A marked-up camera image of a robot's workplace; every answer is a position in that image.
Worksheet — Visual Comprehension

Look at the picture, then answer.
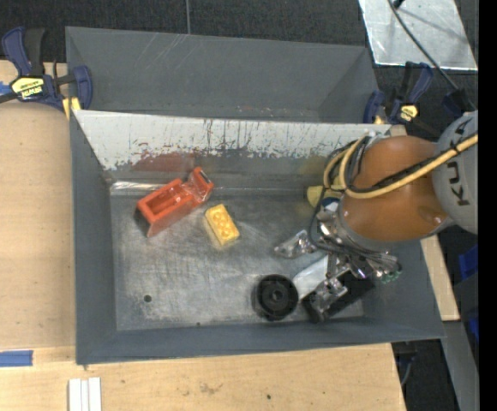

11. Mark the grey metal bin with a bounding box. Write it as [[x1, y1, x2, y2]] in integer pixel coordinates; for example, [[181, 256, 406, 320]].
[[63, 26, 447, 366]]

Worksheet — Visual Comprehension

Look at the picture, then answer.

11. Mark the black round wheel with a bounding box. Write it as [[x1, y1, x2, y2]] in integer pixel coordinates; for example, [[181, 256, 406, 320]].
[[252, 273, 300, 322]]

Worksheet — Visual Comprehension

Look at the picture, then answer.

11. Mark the clear glass thing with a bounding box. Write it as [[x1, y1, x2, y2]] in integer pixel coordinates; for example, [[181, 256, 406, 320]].
[[272, 229, 319, 259]]

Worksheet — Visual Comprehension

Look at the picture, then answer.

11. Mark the yellow toy brick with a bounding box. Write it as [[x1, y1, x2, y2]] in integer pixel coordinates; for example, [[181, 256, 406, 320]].
[[203, 202, 241, 250]]

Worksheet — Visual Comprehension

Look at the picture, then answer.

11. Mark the pale yellow rounded thing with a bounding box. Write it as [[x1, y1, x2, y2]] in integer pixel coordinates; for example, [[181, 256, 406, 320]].
[[306, 183, 344, 208]]

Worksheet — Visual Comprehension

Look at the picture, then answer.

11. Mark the black flat box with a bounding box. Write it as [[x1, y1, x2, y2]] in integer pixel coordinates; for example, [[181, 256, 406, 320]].
[[302, 271, 377, 324]]

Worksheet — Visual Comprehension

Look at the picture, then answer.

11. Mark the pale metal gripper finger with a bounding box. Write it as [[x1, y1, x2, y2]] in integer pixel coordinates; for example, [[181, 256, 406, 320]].
[[325, 276, 350, 301], [305, 290, 339, 322]]

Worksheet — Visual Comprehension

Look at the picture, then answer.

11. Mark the red-orange open plastic box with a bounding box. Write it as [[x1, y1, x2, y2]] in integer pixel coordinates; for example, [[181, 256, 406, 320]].
[[133, 165, 215, 239]]

